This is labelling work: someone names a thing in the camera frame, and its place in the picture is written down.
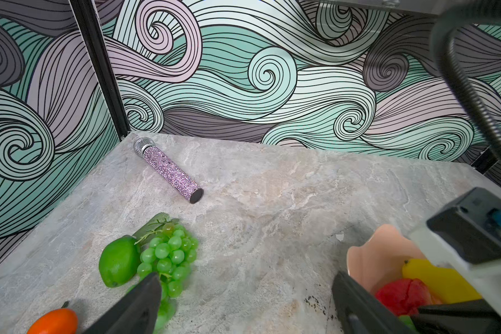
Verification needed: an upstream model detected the green fake lime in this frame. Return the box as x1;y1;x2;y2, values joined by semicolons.
98;235;141;288

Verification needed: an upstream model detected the purple sprinkle tube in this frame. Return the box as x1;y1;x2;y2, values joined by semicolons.
133;137;204;204

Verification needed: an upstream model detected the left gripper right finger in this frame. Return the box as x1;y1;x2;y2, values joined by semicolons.
332;271;413;334

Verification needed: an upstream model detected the yellow fake lemon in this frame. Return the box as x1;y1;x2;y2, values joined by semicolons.
402;259;482;304

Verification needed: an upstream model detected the pink wavy fruit bowl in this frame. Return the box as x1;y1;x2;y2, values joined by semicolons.
347;224;426;295

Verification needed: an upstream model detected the green fake grape bunch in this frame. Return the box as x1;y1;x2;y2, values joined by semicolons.
133;212;198;333

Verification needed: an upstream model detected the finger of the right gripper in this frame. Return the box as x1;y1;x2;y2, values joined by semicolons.
411;299;501;334

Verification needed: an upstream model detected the orange fake tangerine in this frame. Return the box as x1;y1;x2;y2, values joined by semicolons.
26;301;79;334

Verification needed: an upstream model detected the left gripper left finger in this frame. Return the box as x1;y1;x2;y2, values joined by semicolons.
84;273;162;334

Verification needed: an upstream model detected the red fake apple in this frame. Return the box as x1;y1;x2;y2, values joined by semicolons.
375;278;434;316

